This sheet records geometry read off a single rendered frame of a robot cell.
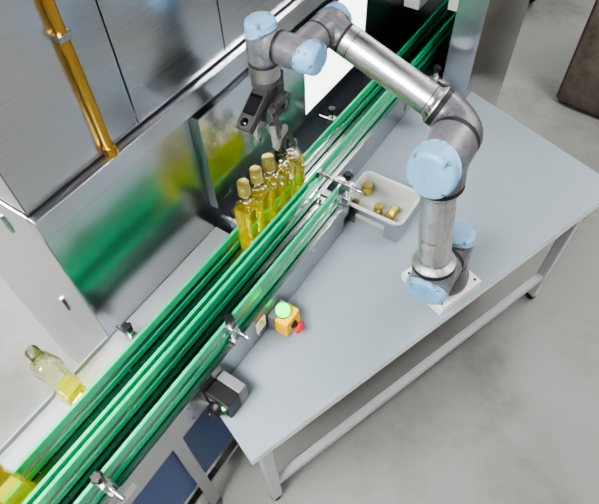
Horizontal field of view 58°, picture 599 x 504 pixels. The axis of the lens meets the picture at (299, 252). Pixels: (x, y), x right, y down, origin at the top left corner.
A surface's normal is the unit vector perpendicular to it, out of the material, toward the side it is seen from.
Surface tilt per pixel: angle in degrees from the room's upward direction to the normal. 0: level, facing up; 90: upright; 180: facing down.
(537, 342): 0
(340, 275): 0
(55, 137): 90
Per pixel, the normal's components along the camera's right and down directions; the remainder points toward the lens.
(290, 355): -0.03, -0.59
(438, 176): -0.55, 0.60
